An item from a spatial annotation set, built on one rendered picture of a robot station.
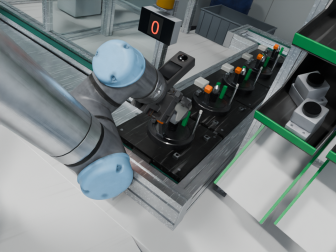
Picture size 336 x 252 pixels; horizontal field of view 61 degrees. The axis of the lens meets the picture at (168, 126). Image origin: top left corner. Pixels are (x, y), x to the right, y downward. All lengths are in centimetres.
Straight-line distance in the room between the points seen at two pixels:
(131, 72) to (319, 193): 49
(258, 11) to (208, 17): 270
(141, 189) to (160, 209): 7
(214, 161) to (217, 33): 204
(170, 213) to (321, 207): 33
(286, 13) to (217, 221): 450
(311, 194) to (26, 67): 61
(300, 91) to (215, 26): 217
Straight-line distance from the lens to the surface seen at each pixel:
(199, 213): 81
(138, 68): 46
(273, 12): 522
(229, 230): 81
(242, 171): 71
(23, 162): 87
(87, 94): 49
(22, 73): 31
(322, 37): 58
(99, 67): 47
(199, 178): 75
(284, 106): 64
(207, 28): 278
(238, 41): 193
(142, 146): 77
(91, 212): 75
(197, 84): 112
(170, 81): 61
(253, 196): 70
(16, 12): 154
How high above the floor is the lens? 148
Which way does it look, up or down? 36 degrees down
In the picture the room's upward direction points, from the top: 17 degrees clockwise
